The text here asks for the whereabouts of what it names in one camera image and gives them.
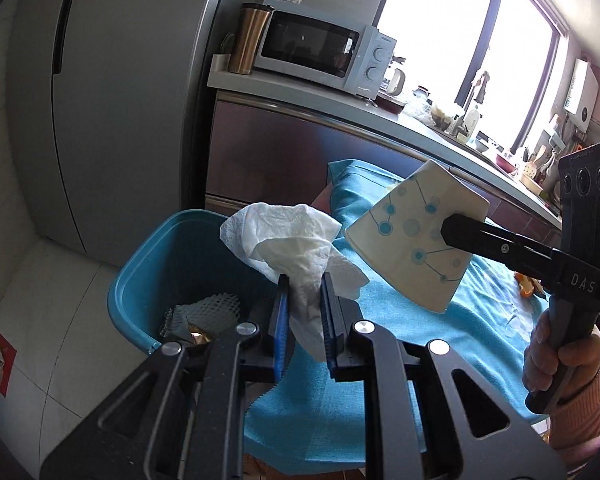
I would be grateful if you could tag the white soap bottle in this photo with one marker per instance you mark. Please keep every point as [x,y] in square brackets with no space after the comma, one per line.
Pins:
[472,120]

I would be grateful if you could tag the glass jar with lid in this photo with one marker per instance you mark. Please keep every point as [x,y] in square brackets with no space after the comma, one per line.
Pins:
[422,102]

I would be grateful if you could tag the grey refrigerator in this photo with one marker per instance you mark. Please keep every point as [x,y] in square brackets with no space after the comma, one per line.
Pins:
[130,110]

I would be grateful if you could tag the blue floral tablecloth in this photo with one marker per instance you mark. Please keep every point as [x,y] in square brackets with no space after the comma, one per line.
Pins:
[390,340]

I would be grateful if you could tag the cream utensil holder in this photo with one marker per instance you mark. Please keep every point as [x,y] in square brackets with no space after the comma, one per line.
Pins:
[530,174]

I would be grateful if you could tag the white storage box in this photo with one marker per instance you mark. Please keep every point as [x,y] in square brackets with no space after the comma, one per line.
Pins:
[220,64]

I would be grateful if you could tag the white water heater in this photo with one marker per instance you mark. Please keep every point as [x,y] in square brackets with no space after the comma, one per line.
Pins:
[582,92]

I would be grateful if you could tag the dark red bowl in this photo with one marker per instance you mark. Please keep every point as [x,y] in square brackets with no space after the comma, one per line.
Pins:
[390,104]

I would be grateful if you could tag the copper travel tumbler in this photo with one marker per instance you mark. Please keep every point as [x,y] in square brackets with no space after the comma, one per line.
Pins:
[245,40]

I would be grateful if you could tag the blue plastic bin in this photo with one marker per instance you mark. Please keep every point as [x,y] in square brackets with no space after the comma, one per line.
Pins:
[180,255]

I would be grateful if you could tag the person's right hand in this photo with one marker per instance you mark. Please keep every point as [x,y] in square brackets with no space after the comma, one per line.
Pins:
[580,350]

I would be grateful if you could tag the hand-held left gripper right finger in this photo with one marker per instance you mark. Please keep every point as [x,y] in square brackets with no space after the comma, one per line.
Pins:
[328,330]

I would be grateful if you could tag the glass kettle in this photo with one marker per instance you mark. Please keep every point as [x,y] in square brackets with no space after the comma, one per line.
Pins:
[396,82]

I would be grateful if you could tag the gold snack wrapper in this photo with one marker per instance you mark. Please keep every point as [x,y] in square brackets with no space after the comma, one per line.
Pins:
[199,334]

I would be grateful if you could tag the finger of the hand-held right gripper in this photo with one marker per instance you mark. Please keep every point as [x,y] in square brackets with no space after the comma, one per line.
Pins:
[495,245]

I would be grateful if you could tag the orange peel piece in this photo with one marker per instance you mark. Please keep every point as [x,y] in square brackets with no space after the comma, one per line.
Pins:
[525,285]

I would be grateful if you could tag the kitchen window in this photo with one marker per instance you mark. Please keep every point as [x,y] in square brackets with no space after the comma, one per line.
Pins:
[440,35]

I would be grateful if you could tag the white microwave oven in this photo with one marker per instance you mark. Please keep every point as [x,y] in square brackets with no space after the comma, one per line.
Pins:
[305,40]

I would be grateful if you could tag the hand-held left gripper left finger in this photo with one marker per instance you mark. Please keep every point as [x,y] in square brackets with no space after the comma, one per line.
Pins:
[280,330]

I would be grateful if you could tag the white tissue paper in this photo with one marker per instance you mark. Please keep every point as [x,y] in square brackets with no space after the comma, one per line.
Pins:
[290,240]

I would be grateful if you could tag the kitchen faucet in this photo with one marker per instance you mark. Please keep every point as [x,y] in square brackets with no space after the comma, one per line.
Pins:
[472,92]

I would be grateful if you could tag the kitchen counter with dark cabinets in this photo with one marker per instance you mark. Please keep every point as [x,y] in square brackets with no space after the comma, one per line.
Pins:
[265,160]

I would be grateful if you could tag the white paper cup blue dots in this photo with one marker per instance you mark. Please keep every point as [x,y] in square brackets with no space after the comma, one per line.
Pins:
[410,240]

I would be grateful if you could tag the white foam fruit net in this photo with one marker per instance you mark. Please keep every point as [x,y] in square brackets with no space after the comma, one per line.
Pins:
[210,305]

